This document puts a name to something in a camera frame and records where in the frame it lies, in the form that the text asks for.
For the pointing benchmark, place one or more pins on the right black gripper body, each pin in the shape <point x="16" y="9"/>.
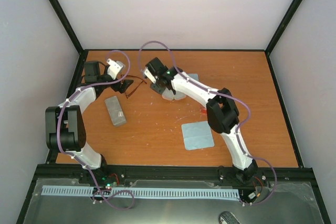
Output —
<point x="159" y="89"/>

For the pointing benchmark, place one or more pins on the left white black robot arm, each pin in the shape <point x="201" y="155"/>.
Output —
<point x="65" y="129"/>

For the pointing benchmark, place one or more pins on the pink glasses case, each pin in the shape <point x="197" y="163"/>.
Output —
<point x="170" y="96"/>

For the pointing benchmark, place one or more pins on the blue cleaning cloth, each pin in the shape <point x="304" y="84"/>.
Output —
<point x="194" y="76"/>
<point x="197" y="135"/>

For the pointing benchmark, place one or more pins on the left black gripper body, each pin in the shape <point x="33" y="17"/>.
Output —
<point x="115" y="87"/>

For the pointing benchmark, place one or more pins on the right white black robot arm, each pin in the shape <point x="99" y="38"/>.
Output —
<point x="221" y="109"/>

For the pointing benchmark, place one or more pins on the black frame post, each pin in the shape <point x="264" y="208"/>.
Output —
<point x="66" y="25"/>
<point x="293" y="7"/>

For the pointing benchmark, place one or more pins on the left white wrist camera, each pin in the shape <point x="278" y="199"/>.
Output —
<point x="114" y="68"/>

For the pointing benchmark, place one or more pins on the blue slotted cable duct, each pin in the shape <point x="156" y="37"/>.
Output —
<point x="142" y="193"/>

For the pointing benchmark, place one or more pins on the black oval remote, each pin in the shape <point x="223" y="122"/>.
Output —
<point x="226" y="217"/>

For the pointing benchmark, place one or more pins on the left black frame post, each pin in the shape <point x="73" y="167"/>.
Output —
<point x="66" y="25"/>

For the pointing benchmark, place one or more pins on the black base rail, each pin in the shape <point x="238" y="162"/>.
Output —
<point x="127" y="174"/>

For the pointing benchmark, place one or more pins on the right black frame post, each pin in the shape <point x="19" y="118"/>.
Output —
<point x="293" y="7"/>

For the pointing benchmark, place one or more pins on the grey glasses case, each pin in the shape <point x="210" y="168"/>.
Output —
<point x="115" y="111"/>

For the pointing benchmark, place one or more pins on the brown sunglasses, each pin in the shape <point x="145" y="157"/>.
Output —
<point x="137" y="82"/>

